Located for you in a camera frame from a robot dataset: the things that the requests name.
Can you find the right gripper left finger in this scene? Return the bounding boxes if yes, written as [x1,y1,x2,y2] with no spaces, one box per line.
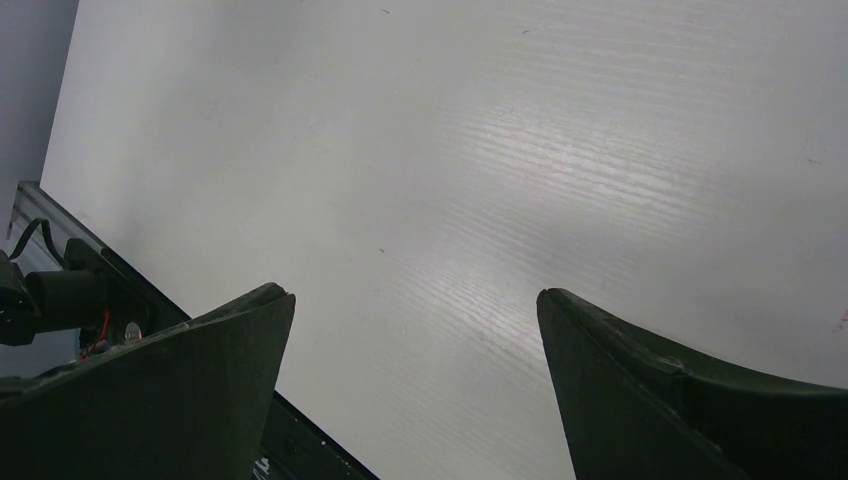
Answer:
[1,283,296,479]

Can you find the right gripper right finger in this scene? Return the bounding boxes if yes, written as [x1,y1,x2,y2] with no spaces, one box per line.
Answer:
[536,289,847,479]

